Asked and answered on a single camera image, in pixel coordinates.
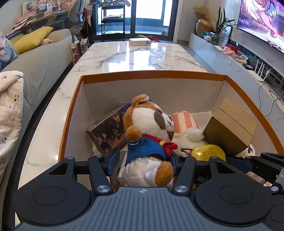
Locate black shelf cart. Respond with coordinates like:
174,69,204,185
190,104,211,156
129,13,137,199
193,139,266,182
101,2,125,36

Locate wall television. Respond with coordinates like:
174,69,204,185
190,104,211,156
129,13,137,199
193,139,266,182
236,0,284,55

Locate dark printed card box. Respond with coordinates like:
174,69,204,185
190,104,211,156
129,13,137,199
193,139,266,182
85,103,129,156

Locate white marble tv cabinet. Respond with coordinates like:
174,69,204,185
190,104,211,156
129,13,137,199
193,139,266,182
189,33,284,143

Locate yellow pillow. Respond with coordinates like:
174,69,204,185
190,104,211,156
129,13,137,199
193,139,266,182
14,26,54,54

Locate small brown cardboard box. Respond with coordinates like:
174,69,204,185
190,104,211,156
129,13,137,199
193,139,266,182
203,98,258,157

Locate grey study desk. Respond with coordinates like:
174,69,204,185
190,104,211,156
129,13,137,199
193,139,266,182
9,9,73,34

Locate white printed blanket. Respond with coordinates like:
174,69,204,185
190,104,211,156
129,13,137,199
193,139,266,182
0,71,24,169

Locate blue floral pillow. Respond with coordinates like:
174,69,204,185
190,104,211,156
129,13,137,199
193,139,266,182
0,34,19,71

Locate yellow pear toy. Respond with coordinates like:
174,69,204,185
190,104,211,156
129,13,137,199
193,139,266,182
181,144,227,162

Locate white crochet toy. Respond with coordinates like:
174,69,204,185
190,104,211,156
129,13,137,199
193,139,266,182
236,144,256,159

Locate grey sofa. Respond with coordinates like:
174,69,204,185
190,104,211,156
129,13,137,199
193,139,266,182
0,28,73,116

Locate black cable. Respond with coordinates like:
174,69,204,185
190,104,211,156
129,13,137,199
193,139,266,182
258,82,282,117

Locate red toy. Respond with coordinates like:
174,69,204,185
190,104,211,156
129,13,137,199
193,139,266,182
139,34,160,42

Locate red box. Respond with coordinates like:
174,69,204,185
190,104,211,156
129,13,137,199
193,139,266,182
226,43,243,56

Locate glass sliding door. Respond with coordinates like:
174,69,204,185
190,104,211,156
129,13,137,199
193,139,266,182
92,0,178,41

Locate green leafy plant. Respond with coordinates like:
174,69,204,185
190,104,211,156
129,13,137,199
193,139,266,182
212,7,237,35

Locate brown plush dog sailor outfit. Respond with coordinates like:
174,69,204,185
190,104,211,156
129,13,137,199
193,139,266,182
118,94,179,188

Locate white router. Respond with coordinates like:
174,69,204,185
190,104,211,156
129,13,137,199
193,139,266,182
246,62,272,82

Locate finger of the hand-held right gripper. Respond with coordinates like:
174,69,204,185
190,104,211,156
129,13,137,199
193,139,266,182
226,157,278,185
244,152,284,170

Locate dried flowers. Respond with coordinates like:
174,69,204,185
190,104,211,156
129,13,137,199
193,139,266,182
193,6,209,20

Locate white plush dog striped hat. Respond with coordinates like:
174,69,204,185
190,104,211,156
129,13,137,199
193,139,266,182
170,111,206,151

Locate flat white box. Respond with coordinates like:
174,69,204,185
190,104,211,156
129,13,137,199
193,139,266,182
129,37,152,47

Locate grey desk chair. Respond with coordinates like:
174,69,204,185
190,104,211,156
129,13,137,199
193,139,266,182
68,0,89,34

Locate printed shopping bag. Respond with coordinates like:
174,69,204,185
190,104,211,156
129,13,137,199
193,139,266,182
70,38,89,66

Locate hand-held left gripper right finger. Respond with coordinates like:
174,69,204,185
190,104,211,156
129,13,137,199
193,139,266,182
170,149,239,196

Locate orange cardboard box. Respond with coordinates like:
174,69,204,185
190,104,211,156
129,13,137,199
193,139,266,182
58,71,284,187

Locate pile of books and boxes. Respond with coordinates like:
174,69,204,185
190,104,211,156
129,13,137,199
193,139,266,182
13,0,76,25

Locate brown round vase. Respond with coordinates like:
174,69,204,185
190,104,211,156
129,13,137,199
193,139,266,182
195,18,214,37

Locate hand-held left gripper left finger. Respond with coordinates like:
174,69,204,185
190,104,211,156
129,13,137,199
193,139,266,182
48,148,121,196

